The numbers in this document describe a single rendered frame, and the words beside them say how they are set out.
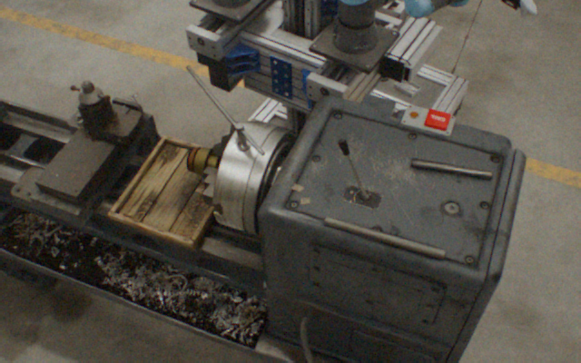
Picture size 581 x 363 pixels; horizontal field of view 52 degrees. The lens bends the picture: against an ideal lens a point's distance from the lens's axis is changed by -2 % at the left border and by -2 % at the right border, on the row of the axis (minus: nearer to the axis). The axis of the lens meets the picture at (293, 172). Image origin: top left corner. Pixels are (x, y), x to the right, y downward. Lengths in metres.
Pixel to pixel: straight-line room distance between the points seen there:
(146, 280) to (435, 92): 1.85
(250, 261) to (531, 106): 2.26
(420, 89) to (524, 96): 0.71
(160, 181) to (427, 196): 0.92
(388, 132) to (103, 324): 1.67
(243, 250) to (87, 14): 2.82
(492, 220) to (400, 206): 0.22
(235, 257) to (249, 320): 0.29
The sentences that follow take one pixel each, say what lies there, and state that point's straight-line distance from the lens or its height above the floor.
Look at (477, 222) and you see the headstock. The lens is 1.49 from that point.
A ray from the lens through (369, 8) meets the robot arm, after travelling 1.92.
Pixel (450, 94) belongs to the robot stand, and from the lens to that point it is 3.28.
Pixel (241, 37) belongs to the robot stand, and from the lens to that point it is 2.26.
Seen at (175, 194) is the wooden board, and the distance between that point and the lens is 1.99.
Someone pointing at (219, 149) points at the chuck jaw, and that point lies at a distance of 1.76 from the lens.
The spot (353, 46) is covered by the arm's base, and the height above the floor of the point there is 1.19.
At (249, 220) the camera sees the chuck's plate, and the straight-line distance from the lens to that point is 1.63.
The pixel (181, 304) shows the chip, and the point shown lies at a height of 0.59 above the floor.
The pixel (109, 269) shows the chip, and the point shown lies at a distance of 2.25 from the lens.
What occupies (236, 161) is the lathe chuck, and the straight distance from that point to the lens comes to 1.60.
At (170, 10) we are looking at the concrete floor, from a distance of 4.26.
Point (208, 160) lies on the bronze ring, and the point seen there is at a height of 1.11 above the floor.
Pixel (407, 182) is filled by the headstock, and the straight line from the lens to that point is 1.52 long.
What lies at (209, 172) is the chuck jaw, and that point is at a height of 1.11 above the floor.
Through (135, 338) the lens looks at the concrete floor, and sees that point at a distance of 2.76.
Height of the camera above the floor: 2.44
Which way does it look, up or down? 51 degrees down
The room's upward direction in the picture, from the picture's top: 2 degrees counter-clockwise
